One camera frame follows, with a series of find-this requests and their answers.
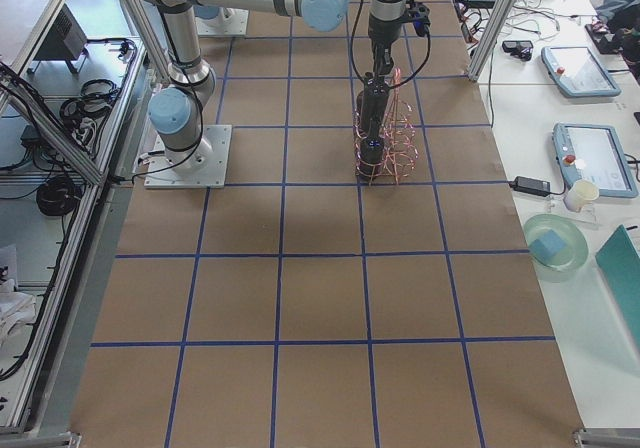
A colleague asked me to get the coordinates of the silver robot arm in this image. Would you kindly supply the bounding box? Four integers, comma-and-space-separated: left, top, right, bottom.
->
144, 0, 429, 177
194, 6, 235, 24

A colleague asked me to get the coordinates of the black electronics box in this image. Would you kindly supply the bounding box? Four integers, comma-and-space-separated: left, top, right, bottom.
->
34, 4, 88, 74

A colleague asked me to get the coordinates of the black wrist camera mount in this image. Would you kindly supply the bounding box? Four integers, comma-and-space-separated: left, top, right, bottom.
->
406, 0, 431, 38

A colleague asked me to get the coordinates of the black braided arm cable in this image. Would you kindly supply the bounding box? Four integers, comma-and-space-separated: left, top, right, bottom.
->
348, 0, 432, 87

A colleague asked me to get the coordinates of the white paper cup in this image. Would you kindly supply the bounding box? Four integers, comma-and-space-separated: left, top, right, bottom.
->
563, 179, 600, 212

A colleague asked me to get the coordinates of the dark bottle under basket handle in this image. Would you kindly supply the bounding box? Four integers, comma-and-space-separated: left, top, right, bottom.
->
355, 90, 364, 131

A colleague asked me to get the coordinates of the dark bottle at basket corner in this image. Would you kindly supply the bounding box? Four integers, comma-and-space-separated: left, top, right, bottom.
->
357, 117, 384, 181

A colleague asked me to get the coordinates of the teach pendant far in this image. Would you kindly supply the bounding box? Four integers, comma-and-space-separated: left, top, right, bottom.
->
540, 46, 621, 98

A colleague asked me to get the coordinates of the black power brick on table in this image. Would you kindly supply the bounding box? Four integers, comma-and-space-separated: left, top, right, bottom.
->
509, 176, 551, 197

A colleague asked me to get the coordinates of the teach pendant near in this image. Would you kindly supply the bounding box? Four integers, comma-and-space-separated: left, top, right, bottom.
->
552, 123, 638, 199

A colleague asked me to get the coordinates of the teal folder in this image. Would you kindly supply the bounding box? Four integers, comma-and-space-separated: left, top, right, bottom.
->
595, 225, 639, 352

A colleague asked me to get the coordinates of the blue foam cube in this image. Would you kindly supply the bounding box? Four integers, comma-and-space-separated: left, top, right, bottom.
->
529, 230, 567, 264

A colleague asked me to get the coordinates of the copper wire wine basket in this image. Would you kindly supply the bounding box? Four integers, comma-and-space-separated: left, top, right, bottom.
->
353, 68, 418, 185

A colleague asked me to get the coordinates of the green glass plate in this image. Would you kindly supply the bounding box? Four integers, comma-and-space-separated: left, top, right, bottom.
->
523, 214, 589, 273

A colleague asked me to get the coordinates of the teach pendant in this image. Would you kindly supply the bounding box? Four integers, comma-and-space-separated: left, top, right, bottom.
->
552, 123, 638, 199
540, 46, 621, 98

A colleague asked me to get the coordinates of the aluminium frame post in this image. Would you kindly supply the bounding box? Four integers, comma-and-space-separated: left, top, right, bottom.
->
468, 0, 516, 82

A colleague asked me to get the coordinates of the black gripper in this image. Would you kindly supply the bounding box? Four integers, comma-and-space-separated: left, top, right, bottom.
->
368, 15, 402, 78

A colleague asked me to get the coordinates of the dark wine bottle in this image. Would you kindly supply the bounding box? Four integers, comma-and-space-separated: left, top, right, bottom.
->
361, 72, 389, 125

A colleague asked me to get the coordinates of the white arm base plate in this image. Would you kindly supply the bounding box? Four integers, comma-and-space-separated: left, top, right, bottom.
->
143, 125, 232, 189
196, 9, 249, 38

